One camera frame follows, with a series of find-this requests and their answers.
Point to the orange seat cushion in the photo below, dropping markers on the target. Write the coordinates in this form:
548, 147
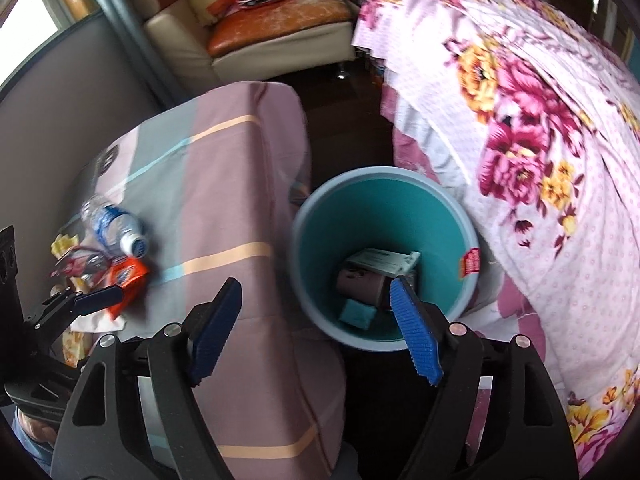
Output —
280, 20

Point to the small teal packet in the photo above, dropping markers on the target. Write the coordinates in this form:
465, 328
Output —
356, 314

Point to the white crumpled paper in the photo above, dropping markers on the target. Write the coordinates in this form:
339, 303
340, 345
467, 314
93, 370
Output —
97, 321

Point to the white paper carton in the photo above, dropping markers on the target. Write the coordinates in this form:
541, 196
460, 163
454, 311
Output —
380, 260

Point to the pink silver snack wrapper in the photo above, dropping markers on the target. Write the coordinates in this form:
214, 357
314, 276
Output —
80, 262

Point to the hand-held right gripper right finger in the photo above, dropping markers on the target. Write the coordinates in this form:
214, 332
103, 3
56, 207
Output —
415, 335

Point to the grey blue curtain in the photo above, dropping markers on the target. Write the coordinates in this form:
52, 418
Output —
130, 20

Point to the person's denim clothing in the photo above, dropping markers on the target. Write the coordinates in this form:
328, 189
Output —
32, 460

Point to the window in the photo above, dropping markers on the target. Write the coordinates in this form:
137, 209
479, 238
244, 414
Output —
30, 15

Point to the blue plastic bin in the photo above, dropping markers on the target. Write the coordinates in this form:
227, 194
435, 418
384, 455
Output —
350, 210

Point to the yellow snack wrapper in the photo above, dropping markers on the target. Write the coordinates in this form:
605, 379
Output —
61, 245

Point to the person's left hand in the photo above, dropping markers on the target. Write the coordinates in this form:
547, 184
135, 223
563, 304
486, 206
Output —
36, 430

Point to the clear plastic water bottle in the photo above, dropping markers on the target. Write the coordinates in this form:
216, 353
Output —
112, 225

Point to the checked pastel tablecloth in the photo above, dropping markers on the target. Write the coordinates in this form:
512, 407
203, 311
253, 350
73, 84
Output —
225, 185

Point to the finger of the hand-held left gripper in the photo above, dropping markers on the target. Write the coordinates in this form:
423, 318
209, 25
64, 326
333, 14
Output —
102, 297

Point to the pink floral blanket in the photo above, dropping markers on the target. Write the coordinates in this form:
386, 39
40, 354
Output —
550, 135

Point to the cream leather sofa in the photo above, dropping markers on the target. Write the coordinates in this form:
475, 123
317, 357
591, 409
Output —
175, 45

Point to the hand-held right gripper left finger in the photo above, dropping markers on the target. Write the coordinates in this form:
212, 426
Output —
215, 335

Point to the orange snack packet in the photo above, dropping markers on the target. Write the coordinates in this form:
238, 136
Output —
127, 275

